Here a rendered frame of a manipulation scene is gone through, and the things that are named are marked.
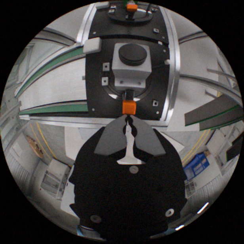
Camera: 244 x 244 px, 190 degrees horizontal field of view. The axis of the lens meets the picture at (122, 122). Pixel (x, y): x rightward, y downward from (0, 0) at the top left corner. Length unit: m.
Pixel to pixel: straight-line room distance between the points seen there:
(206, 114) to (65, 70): 0.48
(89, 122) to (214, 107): 0.39
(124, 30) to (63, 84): 0.29
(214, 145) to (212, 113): 3.99
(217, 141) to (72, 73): 4.33
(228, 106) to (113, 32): 0.34
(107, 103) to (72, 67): 0.21
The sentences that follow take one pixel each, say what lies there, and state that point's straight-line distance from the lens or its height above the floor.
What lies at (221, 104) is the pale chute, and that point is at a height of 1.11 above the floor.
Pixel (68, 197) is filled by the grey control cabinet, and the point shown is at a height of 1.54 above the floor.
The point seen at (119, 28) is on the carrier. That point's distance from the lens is 0.28.
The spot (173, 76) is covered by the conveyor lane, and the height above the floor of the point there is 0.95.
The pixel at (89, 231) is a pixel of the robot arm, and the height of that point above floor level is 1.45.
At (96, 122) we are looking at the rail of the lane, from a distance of 0.28.
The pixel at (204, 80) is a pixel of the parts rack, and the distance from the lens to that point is 0.25.
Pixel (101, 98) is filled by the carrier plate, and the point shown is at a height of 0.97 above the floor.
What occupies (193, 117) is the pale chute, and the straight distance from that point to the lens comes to 0.27.
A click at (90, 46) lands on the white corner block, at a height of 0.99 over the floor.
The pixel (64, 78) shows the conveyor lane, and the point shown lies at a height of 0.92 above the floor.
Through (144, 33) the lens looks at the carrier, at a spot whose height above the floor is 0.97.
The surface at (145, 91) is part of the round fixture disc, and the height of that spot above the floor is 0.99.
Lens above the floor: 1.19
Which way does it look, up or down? 59 degrees down
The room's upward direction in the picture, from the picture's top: 177 degrees counter-clockwise
